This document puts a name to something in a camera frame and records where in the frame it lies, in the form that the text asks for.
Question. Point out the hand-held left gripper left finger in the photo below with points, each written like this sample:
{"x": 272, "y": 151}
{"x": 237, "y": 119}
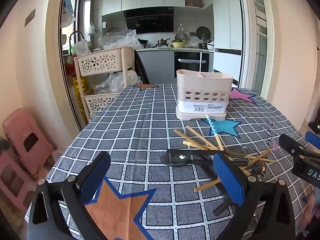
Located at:
{"x": 96, "y": 177}

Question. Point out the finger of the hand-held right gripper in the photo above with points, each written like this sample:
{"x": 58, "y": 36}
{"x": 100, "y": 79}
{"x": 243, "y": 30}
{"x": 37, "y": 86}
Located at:
{"x": 290, "y": 143}
{"x": 313, "y": 138}

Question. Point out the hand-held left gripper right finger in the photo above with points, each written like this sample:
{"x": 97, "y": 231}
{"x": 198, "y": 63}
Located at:
{"x": 228, "y": 177}

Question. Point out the blue-patterned chopstick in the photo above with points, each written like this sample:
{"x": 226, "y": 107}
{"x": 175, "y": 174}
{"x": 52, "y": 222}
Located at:
{"x": 212, "y": 127}

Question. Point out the beige plastic utensil holder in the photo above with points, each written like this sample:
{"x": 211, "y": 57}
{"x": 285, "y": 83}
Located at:
{"x": 202, "y": 90}

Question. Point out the grey checked star tablecloth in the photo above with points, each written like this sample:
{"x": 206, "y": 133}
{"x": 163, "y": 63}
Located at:
{"x": 140, "y": 135}

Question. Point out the pink plastic stool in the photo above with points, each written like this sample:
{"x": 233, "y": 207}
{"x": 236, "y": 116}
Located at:
{"x": 12, "y": 180}
{"x": 27, "y": 140}

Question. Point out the gold foil packet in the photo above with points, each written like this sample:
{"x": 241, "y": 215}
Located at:
{"x": 79, "y": 87}

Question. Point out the clear plastic bags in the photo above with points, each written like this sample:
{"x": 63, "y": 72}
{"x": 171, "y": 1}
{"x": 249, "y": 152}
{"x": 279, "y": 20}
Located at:
{"x": 117, "y": 81}
{"x": 120, "y": 40}

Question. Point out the beige perforated storage trolley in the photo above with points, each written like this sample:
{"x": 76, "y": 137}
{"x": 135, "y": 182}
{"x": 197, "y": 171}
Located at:
{"x": 100, "y": 61}

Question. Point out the dark chair back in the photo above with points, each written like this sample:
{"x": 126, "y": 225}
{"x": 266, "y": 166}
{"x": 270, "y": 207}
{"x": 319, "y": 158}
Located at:
{"x": 142, "y": 67}

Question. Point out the black built-in oven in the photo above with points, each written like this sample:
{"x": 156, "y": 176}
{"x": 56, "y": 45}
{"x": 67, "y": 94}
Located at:
{"x": 191, "y": 63}

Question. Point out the white refrigerator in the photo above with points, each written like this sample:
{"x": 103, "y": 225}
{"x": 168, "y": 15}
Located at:
{"x": 226, "y": 25}

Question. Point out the hanging round pan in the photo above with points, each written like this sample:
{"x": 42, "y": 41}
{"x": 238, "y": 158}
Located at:
{"x": 203, "y": 32}

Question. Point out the yellow-green bowl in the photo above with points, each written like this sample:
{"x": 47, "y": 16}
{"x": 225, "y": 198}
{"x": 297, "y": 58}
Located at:
{"x": 177, "y": 44}

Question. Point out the black wok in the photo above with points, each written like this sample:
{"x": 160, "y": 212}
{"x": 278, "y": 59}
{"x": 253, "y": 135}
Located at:
{"x": 143, "y": 42}

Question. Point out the kitchen faucet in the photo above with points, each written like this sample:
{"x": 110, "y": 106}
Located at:
{"x": 75, "y": 33}

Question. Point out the hanging white plastic bag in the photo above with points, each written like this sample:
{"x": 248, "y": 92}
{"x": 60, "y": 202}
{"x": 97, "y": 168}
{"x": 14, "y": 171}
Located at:
{"x": 90, "y": 28}

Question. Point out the steel cooking pot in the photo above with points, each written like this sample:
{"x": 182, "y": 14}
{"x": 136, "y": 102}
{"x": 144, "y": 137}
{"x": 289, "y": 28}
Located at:
{"x": 163, "y": 42}

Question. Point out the black range hood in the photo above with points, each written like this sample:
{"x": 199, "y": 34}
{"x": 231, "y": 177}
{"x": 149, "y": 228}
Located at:
{"x": 150, "y": 20}

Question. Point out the grey wall switch plate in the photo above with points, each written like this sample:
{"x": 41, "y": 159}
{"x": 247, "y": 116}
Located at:
{"x": 30, "y": 17}

